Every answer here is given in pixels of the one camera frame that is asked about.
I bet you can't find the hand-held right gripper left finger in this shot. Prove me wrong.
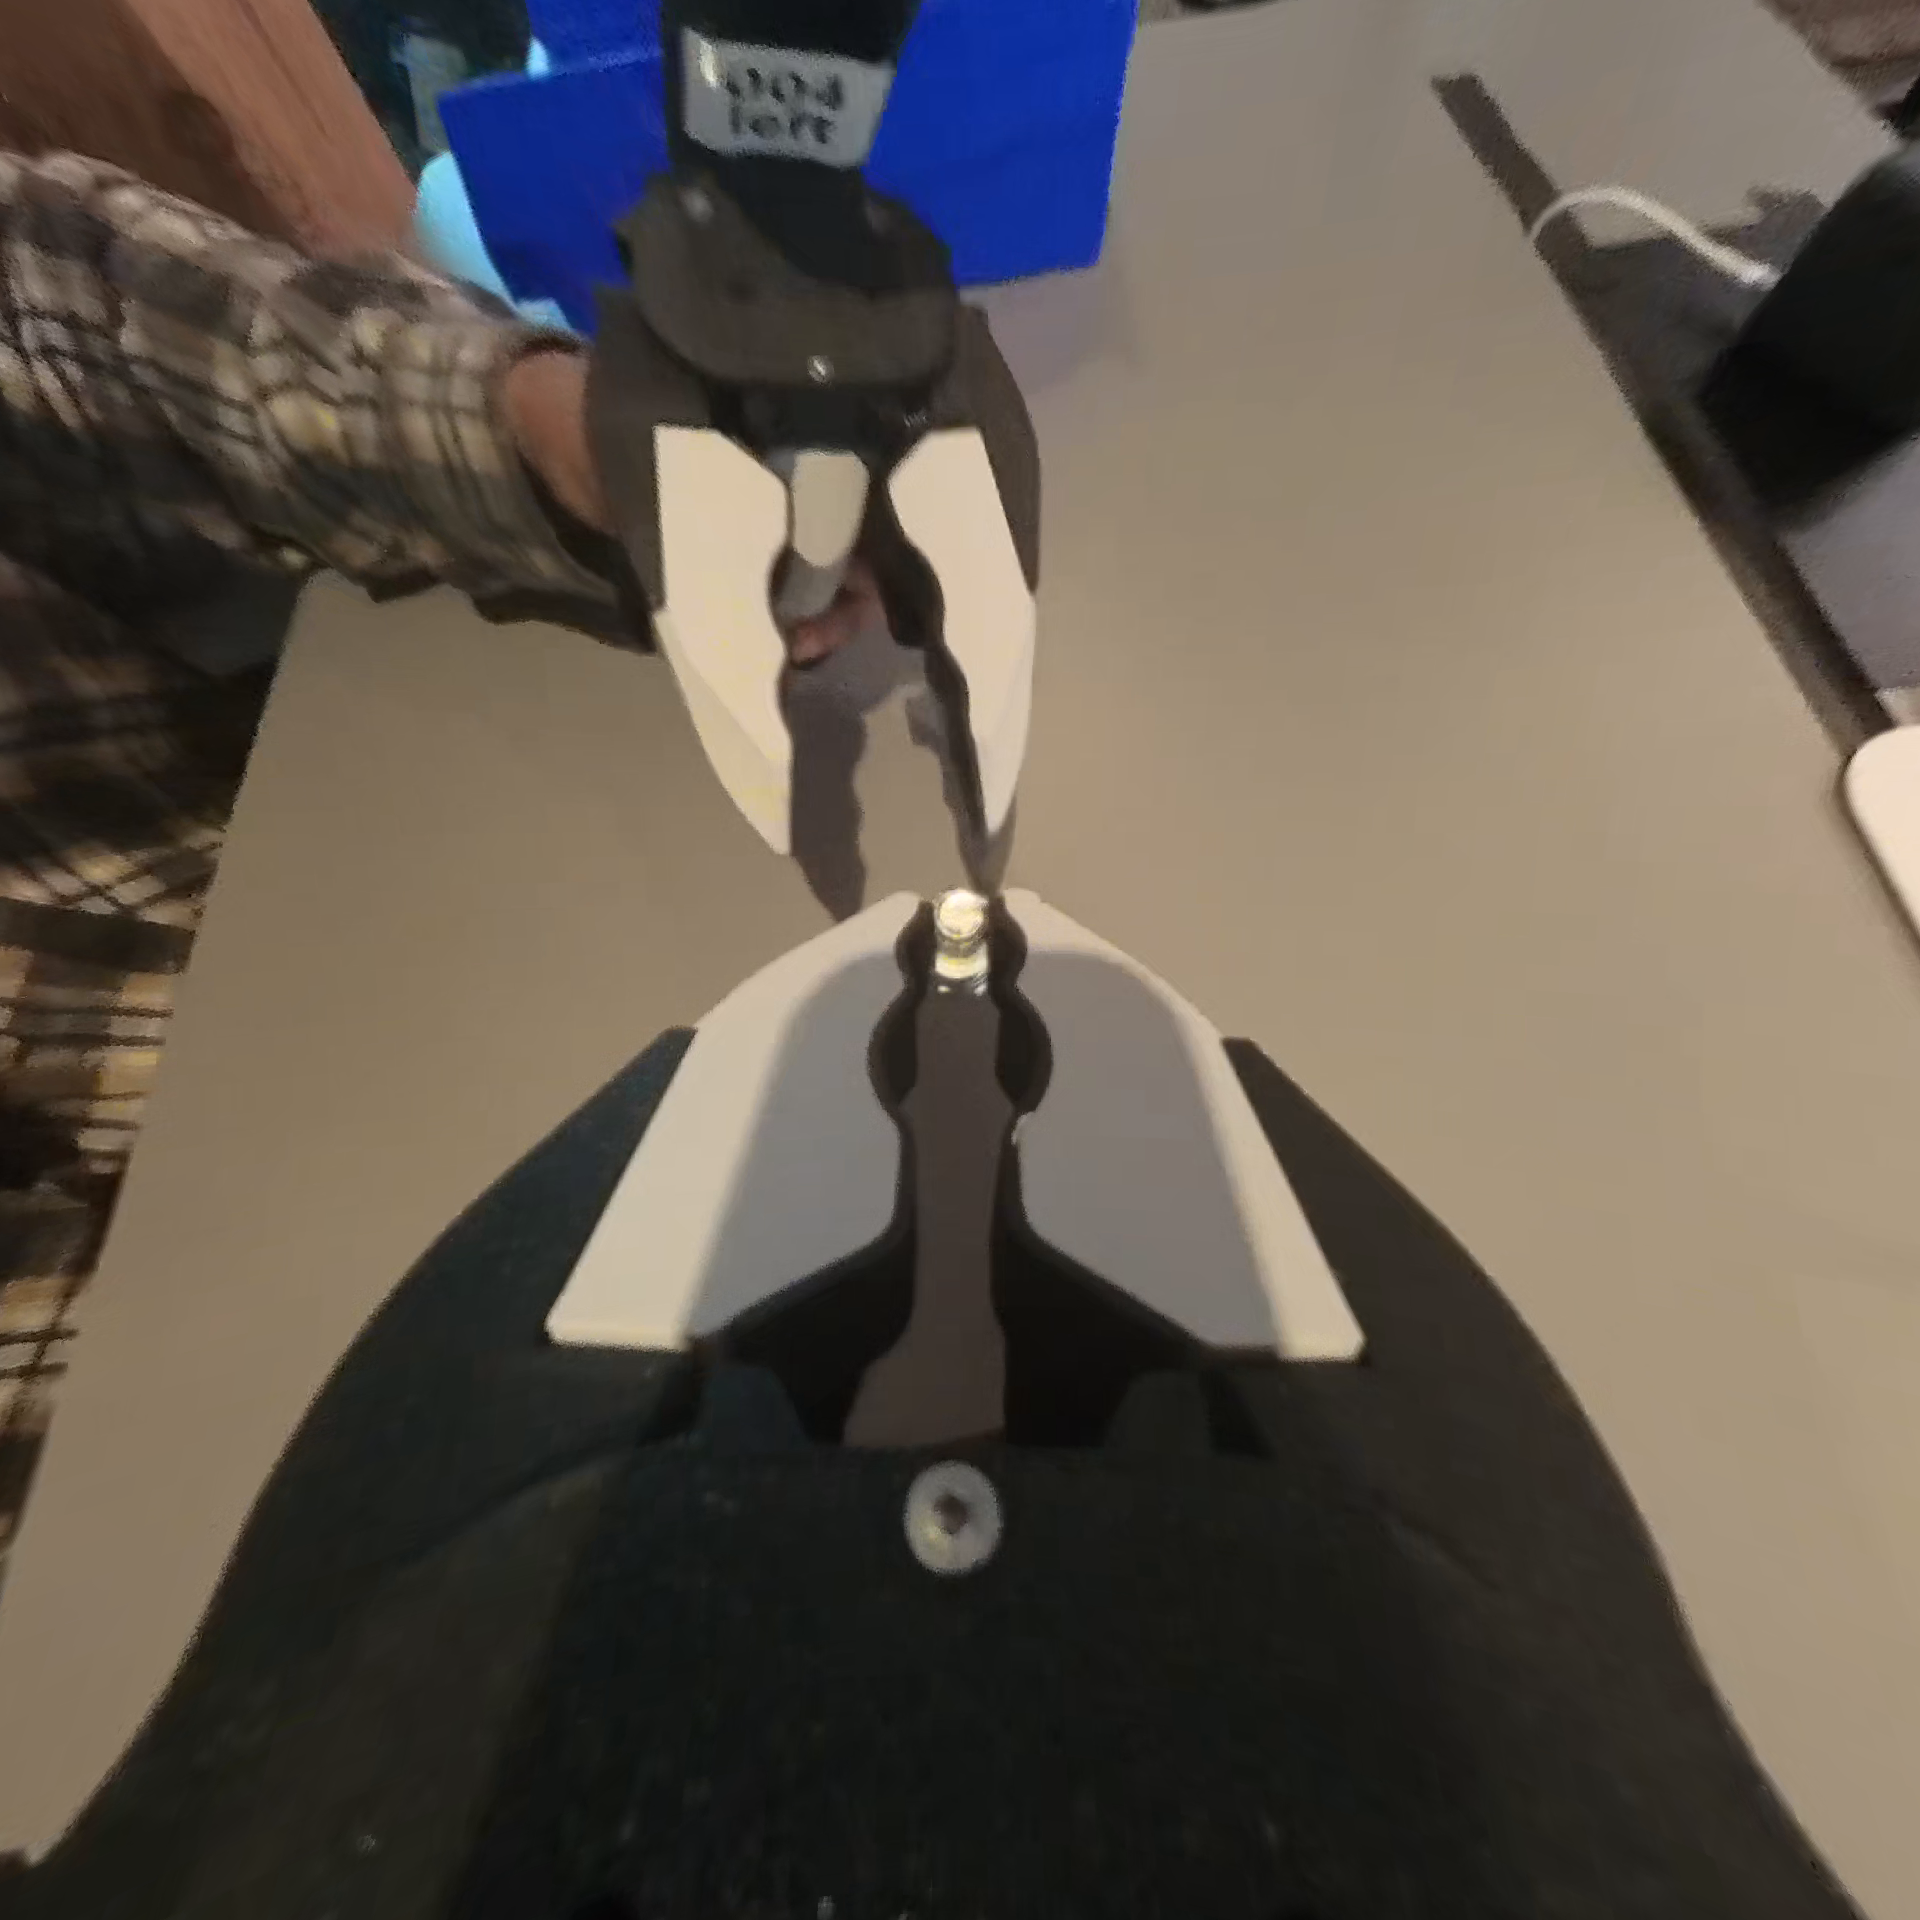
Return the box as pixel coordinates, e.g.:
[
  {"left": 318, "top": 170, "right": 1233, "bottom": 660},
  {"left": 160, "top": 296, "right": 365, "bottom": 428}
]
[{"left": 544, "top": 888, "right": 928, "bottom": 1355}]

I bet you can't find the person's left hand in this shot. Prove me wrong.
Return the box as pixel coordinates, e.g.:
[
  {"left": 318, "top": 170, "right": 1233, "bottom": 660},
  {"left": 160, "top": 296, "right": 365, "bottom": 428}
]
[{"left": 503, "top": 347, "right": 889, "bottom": 673}]

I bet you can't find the person's left forearm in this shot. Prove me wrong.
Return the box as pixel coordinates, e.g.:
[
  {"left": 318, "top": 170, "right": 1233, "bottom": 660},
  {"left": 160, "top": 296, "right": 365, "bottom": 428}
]
[{"left": 0, "top": 151, "right": 663, "bottom": 654}]

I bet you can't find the blue plastic bin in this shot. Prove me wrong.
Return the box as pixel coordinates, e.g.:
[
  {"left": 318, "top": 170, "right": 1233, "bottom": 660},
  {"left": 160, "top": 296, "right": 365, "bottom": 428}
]
[{"left": 435, "top": 0, "right": 1139, "bottom": 338}]

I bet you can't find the wooden post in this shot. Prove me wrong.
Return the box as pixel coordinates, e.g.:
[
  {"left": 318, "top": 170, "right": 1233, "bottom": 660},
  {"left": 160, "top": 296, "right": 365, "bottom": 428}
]
[{"left": 0, "top": 0, "right": 417, "bottom": 266}]

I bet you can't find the white cable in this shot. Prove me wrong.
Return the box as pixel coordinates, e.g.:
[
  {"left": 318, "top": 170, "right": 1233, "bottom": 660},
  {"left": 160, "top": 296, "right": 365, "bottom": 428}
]
[{"left": 1529, "top": 180, "right": 1782, "bottom": 288}]

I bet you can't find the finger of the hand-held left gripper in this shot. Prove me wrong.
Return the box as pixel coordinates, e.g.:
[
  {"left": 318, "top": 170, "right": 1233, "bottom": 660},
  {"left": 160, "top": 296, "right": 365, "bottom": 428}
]
[
  {"left": 651, "top": 423, "right": 797, "bottom": 858},
  {"left": 873, "top": 428, "right": 1040, "bottom": 906}
]

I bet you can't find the black power adapter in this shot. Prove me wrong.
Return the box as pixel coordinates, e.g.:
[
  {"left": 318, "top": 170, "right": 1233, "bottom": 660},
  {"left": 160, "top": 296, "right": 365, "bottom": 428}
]
[{"left": 1696, "top": 142, "right": 1920, "bottom": 512}]

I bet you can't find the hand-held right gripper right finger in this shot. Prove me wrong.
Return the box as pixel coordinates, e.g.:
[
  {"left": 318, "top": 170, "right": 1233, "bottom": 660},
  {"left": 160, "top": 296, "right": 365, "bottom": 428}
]
[{"left": 991, "top": 886, "right": 1366, "bottom": 1364}]

